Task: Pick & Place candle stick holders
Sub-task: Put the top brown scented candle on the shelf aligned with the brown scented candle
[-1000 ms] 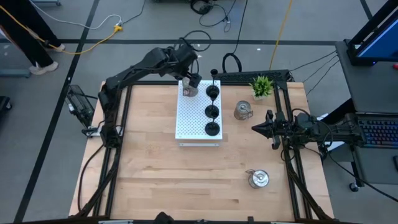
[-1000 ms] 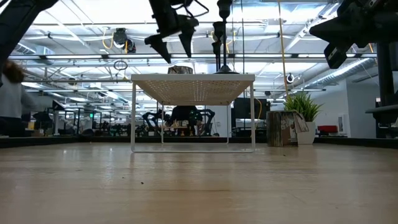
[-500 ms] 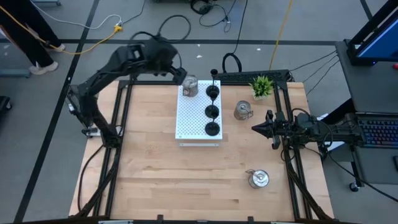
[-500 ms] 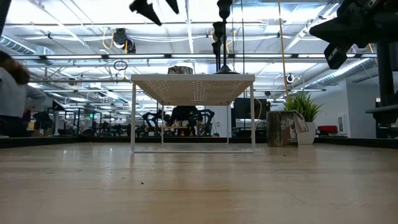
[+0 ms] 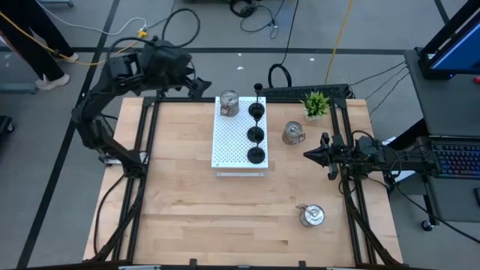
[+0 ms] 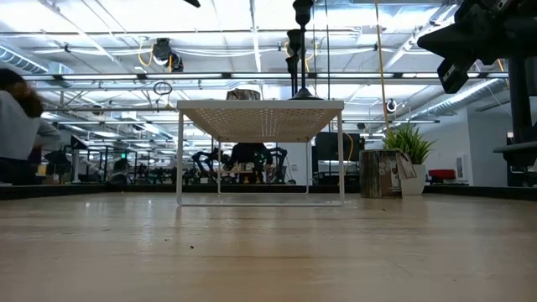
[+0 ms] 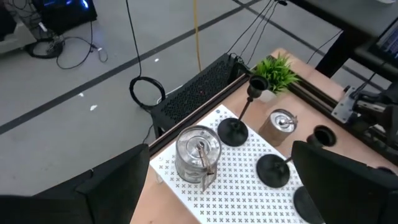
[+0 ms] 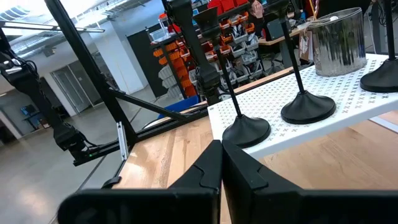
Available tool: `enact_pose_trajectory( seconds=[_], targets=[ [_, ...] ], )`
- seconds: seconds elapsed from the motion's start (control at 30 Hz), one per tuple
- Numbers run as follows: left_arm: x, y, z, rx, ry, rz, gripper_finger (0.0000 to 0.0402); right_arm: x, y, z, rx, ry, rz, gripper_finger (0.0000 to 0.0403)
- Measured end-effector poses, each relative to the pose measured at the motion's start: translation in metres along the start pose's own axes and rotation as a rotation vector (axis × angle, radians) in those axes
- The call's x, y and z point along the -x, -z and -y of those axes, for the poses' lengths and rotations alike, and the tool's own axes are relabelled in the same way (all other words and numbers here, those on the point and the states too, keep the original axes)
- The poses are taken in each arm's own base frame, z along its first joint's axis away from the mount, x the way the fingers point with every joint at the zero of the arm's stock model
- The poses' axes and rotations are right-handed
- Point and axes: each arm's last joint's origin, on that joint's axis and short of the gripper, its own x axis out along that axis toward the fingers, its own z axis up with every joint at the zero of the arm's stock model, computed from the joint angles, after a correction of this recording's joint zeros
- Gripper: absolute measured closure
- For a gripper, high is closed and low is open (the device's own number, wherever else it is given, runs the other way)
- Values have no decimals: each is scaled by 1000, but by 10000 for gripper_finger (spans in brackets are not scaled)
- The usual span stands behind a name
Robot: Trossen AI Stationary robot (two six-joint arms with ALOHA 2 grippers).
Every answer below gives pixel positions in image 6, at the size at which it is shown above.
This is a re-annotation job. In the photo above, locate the black monitor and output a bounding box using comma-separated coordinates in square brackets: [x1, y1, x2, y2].
[315, 132, 366, 163]

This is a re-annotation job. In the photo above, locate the yellow hanging cord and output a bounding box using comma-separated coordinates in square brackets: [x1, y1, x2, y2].
[373, 0, 390, 132]

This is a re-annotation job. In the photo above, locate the glass jar candle brown label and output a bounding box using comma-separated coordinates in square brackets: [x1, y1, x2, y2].
[226, 87, 262, 102]
[359, 148, 418, 200]

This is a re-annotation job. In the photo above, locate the black coiled hanging cable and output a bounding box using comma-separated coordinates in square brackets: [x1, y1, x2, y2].
[152, 81, 174, 96]

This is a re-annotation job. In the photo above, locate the person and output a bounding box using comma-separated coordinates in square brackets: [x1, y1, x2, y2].
[109, 158, 132, 185]
[0, 68, 63, 186]

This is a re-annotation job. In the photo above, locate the white perforated metal shelf riser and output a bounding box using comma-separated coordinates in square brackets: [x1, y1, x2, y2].
[175, 99, 346, 207]

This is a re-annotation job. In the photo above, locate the black background robot station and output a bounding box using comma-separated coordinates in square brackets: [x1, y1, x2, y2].
[190, 142, 290, 185]

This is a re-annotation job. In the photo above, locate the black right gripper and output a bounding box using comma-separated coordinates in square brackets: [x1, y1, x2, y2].
[417, 0, 511, 62]

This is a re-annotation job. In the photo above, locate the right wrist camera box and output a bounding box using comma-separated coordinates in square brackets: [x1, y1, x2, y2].
[436, 57, 471, 95]

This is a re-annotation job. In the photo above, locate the black ceiling cable reel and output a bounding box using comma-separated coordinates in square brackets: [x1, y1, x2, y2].
[138, 37, 185, 74]

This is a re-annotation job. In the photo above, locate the red seat cushion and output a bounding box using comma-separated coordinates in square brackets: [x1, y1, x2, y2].
[428, 169, 457, 182]

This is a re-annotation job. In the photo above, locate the green plant in white pot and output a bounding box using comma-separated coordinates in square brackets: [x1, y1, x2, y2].
[383, 124, 436, 196]

